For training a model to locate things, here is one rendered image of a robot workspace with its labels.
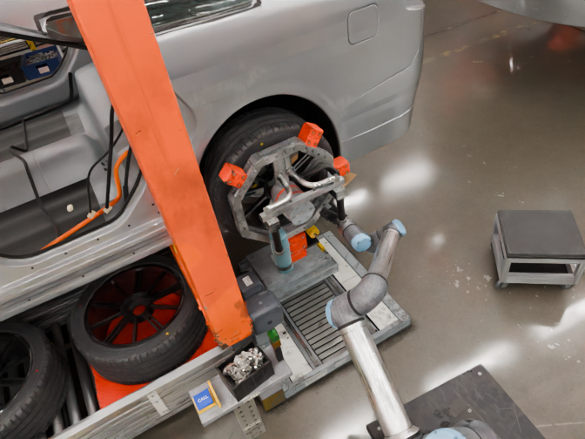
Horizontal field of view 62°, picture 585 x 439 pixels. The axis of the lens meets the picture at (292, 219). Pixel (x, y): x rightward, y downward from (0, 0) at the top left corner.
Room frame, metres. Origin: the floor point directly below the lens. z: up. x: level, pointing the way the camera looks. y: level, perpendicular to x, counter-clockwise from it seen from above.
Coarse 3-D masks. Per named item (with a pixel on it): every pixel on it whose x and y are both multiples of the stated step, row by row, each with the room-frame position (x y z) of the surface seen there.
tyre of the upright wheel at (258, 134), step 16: (256, 112) 2.02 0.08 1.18; (272, 112) 2.01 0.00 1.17; (288, 112) 2.06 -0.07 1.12; (224, 128) 1.98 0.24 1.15; (240, 128) 1.92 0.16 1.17; (256, 128) 1.88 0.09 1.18; (272, 128) 1.86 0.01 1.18; (288, 128) 1.88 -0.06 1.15; (224, 144) 1.88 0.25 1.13; (240, 144) 1.82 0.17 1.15; (256, 144) 1.81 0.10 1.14; (272, 144) 1.84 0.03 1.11; (320, 144) 1.93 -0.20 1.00; (208, 160) 1.89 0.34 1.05; (224, 160) 1.81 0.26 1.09; (240, 160) 1.78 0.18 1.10; (208, 176) 1.84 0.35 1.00; (208, 192) 1.82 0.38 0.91; (224, 192) 1.73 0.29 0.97; (224, 208) 1.73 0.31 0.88; (224, 224) 1.73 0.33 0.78
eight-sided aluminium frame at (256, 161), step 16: (288, 144) 1.84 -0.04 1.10; (304, 144) 1.80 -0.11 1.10; (256, 160) 1.72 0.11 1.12; (272, 160) 1.75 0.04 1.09; (240, 192) 1.68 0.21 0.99; (240, 208) 1.67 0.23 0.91; (320, 208) 1.82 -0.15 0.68; (240, 224) 1.66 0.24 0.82; (288, 224) 1.81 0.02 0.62; (304, 224) 1.79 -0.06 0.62
